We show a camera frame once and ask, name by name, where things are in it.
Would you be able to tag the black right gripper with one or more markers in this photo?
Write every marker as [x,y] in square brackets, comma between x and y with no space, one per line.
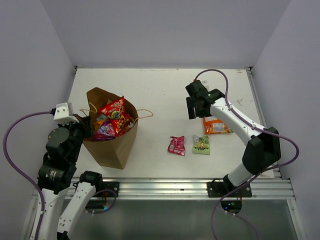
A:
[191,113]

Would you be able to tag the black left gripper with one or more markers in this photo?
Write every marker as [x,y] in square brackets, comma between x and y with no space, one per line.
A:
[85,123]

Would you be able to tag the orange white snack packet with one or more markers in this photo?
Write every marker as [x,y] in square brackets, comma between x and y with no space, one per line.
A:
[213,125]

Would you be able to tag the orange yellow snack bag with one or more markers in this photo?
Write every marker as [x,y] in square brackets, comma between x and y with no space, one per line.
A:
[99,121]

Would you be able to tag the purple candy packet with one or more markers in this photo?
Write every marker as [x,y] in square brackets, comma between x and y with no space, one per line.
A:
[105,132]

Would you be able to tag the brown paper bag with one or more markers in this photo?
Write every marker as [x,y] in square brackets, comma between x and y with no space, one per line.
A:
[110,153]

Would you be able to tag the red snack packet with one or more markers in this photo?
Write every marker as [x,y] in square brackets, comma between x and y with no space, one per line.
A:
[115,112]

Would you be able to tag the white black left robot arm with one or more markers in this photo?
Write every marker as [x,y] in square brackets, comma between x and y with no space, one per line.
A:
[57,162]

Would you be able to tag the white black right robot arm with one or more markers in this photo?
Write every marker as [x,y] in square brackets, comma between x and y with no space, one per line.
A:
[262,146]

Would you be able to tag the green small snack packet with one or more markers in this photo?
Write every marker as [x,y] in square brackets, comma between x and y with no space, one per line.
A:
[201,145]

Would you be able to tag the pink small snack packet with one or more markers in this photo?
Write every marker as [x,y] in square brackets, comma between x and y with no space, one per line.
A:
[177,146]

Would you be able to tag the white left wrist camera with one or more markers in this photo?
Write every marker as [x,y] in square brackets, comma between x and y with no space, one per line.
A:
[64,114]

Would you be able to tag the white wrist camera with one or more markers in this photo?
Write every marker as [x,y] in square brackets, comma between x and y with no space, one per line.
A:
[64,114]
[205,83]

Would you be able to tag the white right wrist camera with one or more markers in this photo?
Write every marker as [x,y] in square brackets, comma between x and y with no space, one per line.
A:
[205,83]

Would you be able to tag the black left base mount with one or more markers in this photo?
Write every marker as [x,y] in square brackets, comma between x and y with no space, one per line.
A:
[105,198]

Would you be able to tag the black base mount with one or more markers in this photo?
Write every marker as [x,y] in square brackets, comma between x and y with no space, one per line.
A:
[105,198]
[231,203]

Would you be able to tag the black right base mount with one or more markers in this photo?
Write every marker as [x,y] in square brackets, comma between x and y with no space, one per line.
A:
[231,203]

